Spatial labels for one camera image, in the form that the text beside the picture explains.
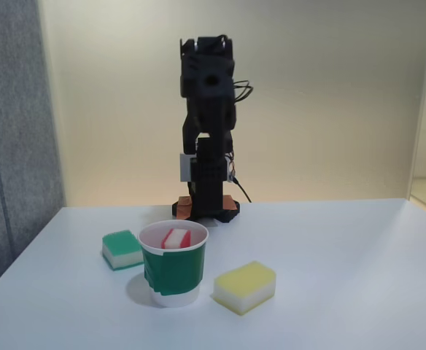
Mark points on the red and white sponge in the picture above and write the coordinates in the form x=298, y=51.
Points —
x=176, y=238

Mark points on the white cup with green tape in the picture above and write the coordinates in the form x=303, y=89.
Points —
x=173, y=270

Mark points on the green and white sponge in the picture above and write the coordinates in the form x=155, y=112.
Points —
x=121, y=251

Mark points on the yellow and white sponge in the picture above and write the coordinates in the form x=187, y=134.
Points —
x=245, y=288

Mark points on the grey fabric partition panel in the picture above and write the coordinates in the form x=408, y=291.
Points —
x=16, y=146

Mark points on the white wall outlet box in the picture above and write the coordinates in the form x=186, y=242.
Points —
x=185, y=167

